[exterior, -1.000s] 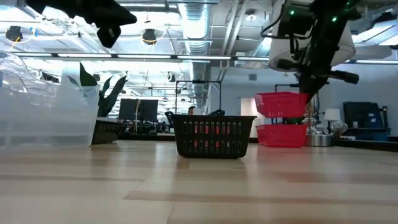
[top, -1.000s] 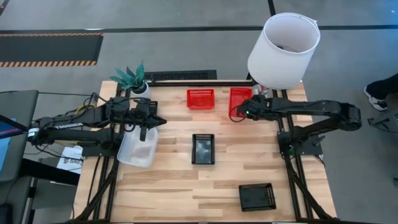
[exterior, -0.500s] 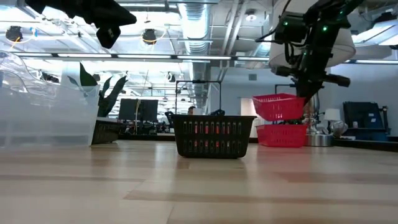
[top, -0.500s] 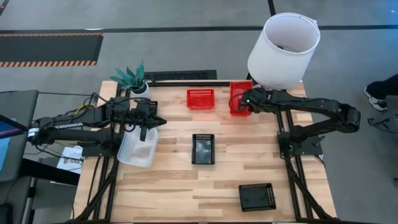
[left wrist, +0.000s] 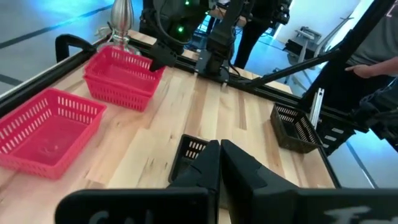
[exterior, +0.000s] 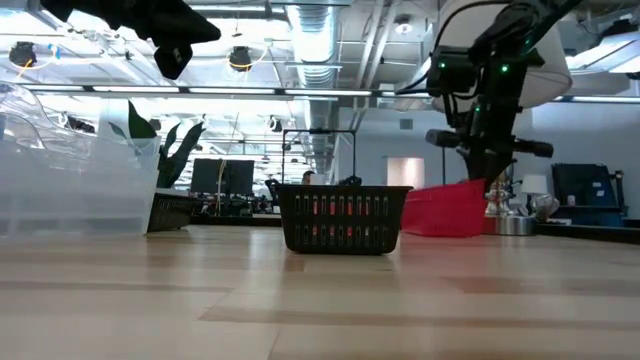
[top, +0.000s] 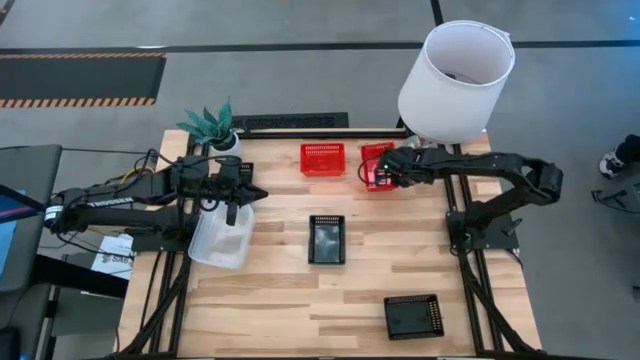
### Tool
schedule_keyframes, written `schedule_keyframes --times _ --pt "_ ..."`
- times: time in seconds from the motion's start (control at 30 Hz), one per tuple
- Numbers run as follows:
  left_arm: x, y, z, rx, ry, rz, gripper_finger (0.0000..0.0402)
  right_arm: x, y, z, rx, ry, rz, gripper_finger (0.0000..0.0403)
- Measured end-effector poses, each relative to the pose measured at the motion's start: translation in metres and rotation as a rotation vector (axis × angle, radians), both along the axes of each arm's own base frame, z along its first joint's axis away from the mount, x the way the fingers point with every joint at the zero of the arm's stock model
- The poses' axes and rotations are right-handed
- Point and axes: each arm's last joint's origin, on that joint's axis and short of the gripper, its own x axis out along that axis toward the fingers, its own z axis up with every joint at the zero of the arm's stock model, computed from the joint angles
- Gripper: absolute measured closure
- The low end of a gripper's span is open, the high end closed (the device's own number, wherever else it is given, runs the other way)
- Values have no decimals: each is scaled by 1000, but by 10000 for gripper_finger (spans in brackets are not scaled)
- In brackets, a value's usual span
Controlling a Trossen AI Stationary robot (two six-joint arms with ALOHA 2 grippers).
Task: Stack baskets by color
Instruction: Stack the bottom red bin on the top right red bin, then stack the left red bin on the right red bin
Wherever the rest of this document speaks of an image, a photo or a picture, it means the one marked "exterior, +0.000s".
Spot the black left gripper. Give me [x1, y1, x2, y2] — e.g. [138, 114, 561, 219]
[39, 0, 222, 81]

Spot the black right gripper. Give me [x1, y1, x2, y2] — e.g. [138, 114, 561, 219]
[424, 94, 555, 189]

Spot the small white table lamp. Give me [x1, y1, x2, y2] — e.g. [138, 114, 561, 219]
[519, 173, 550, 211]

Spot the black ceiling device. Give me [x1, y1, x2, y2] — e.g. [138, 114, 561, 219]
[228, 45, 254, 72]
[8, 41, 39, 68]

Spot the silver lamp base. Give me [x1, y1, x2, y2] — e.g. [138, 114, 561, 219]
[482, 167, 539, 237]

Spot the long ceiling light strip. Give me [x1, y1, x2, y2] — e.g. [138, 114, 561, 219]
[19, 84, 376, 99]

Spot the shiny silver ornament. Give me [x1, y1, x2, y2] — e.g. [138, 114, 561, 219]
[529, 193, 561, 221]

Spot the white door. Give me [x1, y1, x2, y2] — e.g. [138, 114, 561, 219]
[386, 157, 426, 191]

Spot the blue equipment rack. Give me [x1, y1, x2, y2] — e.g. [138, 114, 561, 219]
[551, 162, 626, 221]

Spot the green artificial plant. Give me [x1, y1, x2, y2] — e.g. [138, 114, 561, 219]
[108, 99, 207, 190]

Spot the black computer monitor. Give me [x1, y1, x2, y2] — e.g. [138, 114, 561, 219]
[223, 159, 256, 196]
[189, 158, 225, 196]

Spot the clear plastic container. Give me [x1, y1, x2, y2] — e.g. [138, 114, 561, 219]
[94, 97, 162, 236]
[0, 81, 101, 239]

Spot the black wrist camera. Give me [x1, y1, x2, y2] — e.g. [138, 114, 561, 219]
[426, 45, 474, 97]

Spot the silver ventilation duct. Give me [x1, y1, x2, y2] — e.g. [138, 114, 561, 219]
[287, 0, 342, 174]

